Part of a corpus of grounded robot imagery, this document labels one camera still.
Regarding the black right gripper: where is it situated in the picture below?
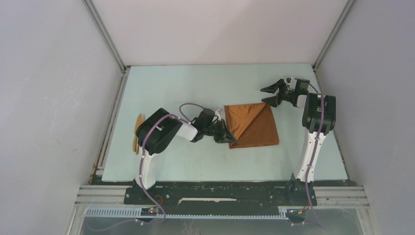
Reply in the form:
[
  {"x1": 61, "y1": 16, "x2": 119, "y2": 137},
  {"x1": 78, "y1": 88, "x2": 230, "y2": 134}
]
[{"x1": 261, "y1": 78, "x2": 297, "y2": 108}]

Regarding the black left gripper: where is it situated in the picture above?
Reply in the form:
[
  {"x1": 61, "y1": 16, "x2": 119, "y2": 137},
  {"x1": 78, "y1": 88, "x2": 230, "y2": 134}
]
[{"x1": 203, "y1": 118, "x2": 236, "y2": 143}]

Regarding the orange cloth napkin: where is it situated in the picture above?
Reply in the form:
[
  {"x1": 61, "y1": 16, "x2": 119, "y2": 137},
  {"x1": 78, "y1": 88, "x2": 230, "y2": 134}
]
[{"x1": 225, "y1": 103, "x2": 279, "y2": 149}]

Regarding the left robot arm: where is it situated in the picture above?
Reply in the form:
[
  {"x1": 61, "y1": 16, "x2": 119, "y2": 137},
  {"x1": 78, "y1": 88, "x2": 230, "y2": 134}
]
[{"x1": 134, "y1": 108, "x2": 236, "y2": 204}]

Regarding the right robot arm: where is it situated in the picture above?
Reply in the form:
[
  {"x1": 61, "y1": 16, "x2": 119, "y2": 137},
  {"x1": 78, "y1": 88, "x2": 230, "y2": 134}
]
[{"x1": 260, "y1": 77, "x2": 336, "y2": 205}]

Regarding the wooden fork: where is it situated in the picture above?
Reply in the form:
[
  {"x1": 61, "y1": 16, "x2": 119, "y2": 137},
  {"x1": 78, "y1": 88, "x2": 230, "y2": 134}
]
[{"x1": 134, "y1": 114, "x2": 145, "y2": 133}]

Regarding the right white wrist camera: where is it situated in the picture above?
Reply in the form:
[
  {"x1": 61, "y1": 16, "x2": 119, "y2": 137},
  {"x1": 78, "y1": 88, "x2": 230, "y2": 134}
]
[{"x1": 285, "y1": 77, "x2": 297, "y2": 91}]

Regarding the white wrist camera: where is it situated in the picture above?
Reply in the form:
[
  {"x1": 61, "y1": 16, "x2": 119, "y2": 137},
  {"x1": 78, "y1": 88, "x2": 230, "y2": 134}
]
[
  {"x1": 215, "y1": 108, "x2": 226, "y2": 121},
  {"x1": 285, "y1": 77, "x2": 297, "y2": 91}
]

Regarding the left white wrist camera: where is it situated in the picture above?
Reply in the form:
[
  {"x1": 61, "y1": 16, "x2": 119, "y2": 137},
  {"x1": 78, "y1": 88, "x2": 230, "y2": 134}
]
[{"x1": 215, "y1": 108, "x2": 226, "y2": 121}]

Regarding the white cable duct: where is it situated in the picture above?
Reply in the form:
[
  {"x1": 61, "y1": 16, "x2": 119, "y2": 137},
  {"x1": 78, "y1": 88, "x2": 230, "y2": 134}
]
[{"x1": 85, "y1": 207, "x2": 306, "y2": 220}]

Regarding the right aluminium frame post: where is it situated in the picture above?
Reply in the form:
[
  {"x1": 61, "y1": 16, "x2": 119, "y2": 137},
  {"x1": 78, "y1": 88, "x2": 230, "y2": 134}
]
[{"x1": 312, "y1": 0, "x2": 356, "y2": 72}]

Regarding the aluminium frame post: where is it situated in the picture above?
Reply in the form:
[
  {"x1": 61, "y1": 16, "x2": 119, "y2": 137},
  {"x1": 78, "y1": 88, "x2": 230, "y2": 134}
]
[
  {"x1": 312, "y1": 0, "x2": 356, "y2": 72},
  {"x1": 82, "y1": 0, "x2": 127, "y2": 73}
]

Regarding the left aluminium frame post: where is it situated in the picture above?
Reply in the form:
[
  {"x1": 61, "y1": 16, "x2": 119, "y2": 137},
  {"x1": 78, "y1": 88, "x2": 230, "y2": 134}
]
[{"x1": 82, "y1": 0, "x2": 127, "y2": 73}]

